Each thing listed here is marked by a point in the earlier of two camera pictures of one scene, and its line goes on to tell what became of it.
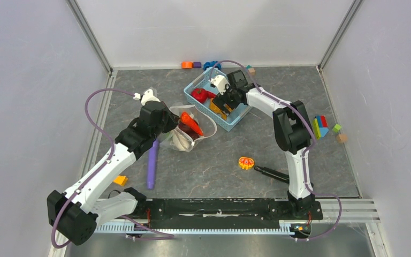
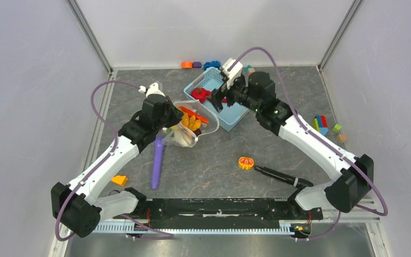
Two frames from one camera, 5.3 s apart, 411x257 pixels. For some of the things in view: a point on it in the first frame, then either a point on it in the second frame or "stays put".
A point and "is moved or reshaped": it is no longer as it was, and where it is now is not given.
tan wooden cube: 341,138 stays put
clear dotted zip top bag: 192,125 is moved or reshaped
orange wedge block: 121,180 stays put
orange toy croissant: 213,107 to 191,122
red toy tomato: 200,94 stays put
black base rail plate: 219,213 stays put
